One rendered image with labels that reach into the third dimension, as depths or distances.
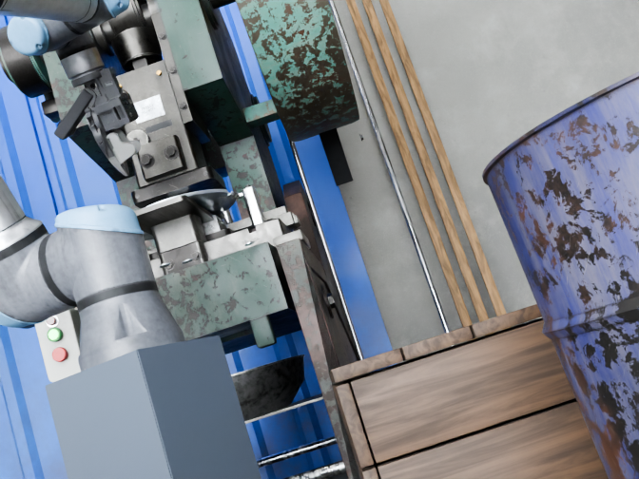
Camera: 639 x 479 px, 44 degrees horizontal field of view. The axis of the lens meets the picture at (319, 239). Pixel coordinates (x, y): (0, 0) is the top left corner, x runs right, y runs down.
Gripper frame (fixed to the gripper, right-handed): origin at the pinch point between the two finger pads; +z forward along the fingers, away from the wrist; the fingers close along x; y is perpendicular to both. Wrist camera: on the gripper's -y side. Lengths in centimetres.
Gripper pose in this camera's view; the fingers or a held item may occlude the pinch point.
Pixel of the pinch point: (121, 171)
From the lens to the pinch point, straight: 168.2
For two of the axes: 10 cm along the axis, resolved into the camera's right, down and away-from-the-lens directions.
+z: 3.7, 9.0, 2.5
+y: 9.3, -3.3, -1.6
